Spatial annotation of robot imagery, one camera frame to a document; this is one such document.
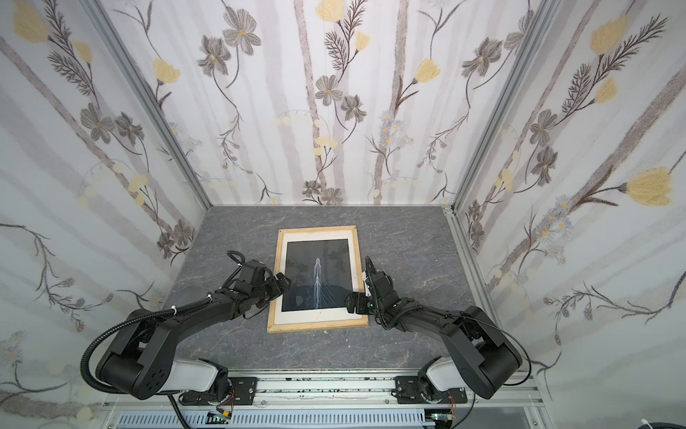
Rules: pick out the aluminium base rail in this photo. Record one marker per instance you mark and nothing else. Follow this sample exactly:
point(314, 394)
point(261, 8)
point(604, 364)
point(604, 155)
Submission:
point(518, 405)

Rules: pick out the white slotted cable duct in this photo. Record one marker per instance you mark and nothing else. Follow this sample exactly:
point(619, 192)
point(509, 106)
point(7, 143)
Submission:
point(317, 418)

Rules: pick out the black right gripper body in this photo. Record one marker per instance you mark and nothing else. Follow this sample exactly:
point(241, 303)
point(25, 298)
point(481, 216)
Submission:
point(367, 292)

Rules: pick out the aluminium corner post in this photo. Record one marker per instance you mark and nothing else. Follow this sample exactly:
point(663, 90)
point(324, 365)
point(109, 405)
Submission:
point(134, 77)
point(524, 60)

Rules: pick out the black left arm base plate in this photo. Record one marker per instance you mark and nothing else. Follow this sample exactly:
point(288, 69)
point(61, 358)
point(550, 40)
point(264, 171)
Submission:
point(243, 391)

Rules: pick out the aluminium corner post left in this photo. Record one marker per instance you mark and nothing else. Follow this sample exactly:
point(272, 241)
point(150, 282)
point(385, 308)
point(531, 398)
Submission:
point(134, 77)

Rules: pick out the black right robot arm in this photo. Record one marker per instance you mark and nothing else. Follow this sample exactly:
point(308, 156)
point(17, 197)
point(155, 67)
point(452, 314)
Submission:
point(480, 351)

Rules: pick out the light wooden picture frame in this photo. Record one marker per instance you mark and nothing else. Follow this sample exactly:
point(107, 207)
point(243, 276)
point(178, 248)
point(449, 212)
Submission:
point(273, 300)

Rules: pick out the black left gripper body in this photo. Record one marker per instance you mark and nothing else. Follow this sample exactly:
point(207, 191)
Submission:
point(266, 292)

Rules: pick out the white photo paper sheet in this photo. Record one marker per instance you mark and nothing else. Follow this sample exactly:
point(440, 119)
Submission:
point(320, 274)

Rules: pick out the aluminium corner post right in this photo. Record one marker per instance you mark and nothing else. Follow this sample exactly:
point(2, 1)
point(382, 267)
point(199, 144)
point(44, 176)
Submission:
point(524, 60)

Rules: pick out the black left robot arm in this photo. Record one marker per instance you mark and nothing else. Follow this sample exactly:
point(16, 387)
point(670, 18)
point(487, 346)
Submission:
point(137, 357)

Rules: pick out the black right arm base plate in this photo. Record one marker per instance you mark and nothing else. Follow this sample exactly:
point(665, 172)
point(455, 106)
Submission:
point(419, 390)

